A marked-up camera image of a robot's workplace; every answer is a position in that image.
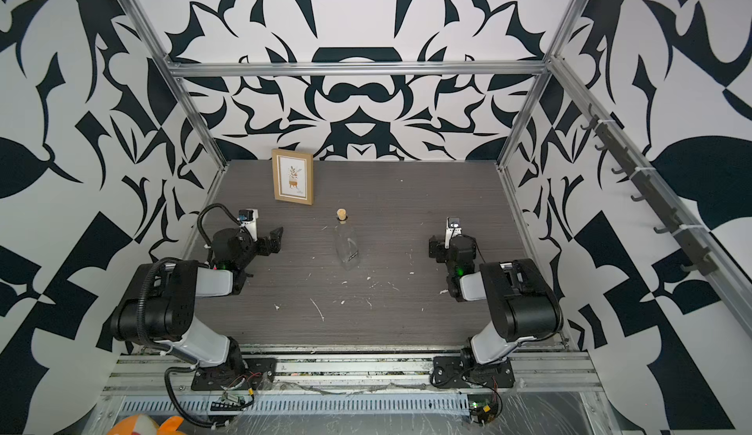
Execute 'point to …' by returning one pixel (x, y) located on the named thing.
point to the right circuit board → (484, 410)
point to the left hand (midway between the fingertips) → (264, 223)
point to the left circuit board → (228, 402)
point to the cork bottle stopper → (342, 215)
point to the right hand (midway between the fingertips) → (449, 231)
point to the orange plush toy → (142, 424)
